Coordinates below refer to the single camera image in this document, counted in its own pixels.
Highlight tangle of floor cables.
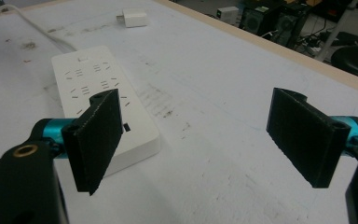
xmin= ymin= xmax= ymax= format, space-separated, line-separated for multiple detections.
xmin=296 ymin=17 xmax=358 ymax=57

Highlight dark grey computer tower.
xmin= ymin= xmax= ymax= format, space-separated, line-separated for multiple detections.
xmin=272 ymin=8 xmax=310 ymax=49

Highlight white power strip cable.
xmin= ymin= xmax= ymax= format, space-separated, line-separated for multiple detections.
xmin=0 ymin=4 xmax=77 ymax=53

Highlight white power strip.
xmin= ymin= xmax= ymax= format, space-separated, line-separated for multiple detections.
xmin=50 ymin=45 xmax=162 ymax=178

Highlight small white box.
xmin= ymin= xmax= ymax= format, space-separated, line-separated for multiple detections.
xmin=215 ymin=6 xmax=240 ymax=26

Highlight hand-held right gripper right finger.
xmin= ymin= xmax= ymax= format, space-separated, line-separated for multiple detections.
xmin=266 ymin=87 xmax=358 ymax=189

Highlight black computer tower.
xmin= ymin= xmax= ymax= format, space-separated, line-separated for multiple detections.
xmin=239 ymin=3 xmax=282 ymax=37

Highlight white charger adapter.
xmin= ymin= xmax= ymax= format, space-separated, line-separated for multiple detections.
xmin=115 ymin=7 xmax=149 ymax=29

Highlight black round chair seat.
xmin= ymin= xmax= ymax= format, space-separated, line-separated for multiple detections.
xmin=330 ymin=45 xmax=358 ymax=84

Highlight grey metal stand leg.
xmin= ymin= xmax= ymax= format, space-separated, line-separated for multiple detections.
xmin=314 ymin=0 xmax=358 ymax=63

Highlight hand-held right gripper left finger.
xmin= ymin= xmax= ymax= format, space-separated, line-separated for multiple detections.
xmin=42 ymin=88 xmax=124 ymax=197

